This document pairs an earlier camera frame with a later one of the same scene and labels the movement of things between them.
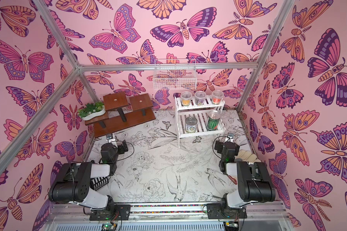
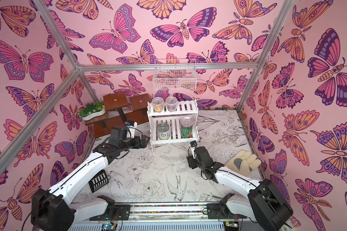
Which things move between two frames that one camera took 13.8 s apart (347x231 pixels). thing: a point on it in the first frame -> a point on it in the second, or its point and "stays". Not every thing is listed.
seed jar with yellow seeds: x=186 y=96 -> x=157 y=103
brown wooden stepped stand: x=119 y=113 stays
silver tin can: x=191 y=123 -> x=163 y=131
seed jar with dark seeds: x=199 y=96 -> x=171 y=103
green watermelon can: x=213 y=120 -> x=186 y=127
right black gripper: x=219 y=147 -> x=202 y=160
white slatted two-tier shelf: x=198 y=121 -> x=173 y=122
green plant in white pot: x=90 y=109 stays
